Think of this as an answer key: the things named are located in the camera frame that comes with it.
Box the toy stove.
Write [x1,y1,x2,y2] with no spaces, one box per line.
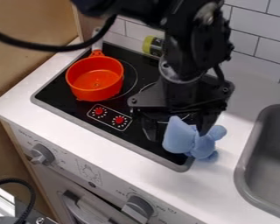
[30,39,236,173]

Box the orange pot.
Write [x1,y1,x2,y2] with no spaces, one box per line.
[64,27,126,102]

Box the blue cloth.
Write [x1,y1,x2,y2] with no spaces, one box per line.
[161,115,229,161]

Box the can with yellow lid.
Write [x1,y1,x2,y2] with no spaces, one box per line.
[141,35,166,57]

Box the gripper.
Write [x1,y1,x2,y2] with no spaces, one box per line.
[125,75,236,144]

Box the toy sink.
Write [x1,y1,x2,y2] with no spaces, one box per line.
[232,103,280,222]

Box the black cable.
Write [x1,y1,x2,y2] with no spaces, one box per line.
[0,14,119,53]

